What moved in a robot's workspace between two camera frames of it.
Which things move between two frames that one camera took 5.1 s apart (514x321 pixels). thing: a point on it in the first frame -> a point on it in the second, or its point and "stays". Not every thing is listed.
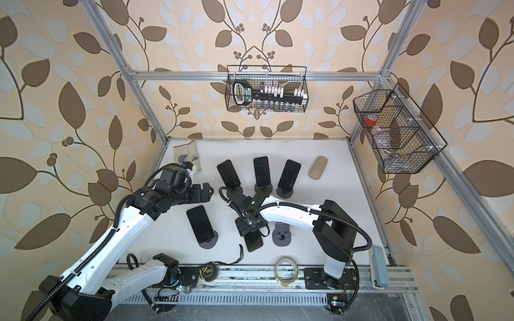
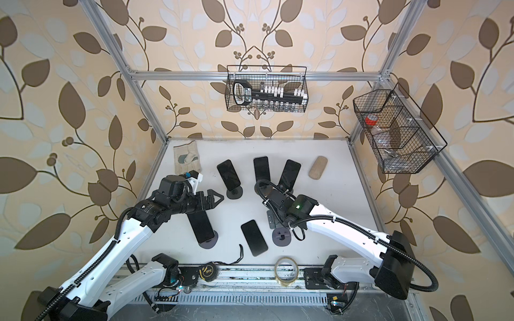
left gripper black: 197,198 -> 201,204
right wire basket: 404,140 stays
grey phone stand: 209,243 stays
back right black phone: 290,175 stays
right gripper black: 242,229 -> 272,217
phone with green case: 201,223 stays
